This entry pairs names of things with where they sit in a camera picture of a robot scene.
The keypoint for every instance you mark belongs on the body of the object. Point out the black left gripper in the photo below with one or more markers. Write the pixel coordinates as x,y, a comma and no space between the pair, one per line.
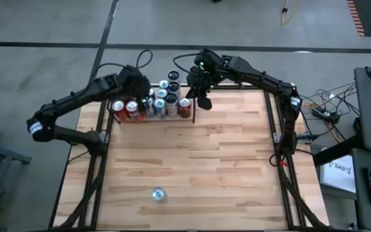
135,85

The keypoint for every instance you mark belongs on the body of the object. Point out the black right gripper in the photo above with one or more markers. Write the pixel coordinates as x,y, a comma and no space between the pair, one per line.
211,71

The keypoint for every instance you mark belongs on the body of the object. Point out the red soda can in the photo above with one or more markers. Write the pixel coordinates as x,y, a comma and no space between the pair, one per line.
184,103

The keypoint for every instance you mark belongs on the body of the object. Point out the white Celsius can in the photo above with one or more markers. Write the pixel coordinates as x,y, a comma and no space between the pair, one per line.
173,76
171,99
173,87

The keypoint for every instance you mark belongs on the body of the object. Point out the red Fanta strawberry can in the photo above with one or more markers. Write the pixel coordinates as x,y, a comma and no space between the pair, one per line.
132,106

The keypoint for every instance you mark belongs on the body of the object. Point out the red Coca-Cola Star Wars can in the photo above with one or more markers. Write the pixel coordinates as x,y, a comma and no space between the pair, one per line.
118,105

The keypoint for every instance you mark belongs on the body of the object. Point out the blue silver Red Bull can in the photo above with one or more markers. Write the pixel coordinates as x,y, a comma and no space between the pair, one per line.
162,93

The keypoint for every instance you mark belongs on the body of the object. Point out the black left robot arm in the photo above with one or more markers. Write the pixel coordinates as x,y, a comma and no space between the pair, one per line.
76,96

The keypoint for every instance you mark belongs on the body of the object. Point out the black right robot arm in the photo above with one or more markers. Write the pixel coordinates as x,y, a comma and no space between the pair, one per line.
269,83

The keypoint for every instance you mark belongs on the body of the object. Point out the black power strip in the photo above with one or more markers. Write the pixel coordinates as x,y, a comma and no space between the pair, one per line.
325,114

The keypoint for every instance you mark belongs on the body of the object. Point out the grey metal side table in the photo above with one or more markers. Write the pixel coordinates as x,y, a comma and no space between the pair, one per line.
11,155

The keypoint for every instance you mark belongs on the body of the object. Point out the black desk beam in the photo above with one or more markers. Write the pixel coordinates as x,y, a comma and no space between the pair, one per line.
337,151

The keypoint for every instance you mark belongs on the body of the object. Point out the white paper sign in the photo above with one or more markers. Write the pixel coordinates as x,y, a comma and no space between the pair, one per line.
338,175

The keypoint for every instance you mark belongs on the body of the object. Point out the grey metal bracket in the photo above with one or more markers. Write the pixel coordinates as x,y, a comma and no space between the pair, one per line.
277,138

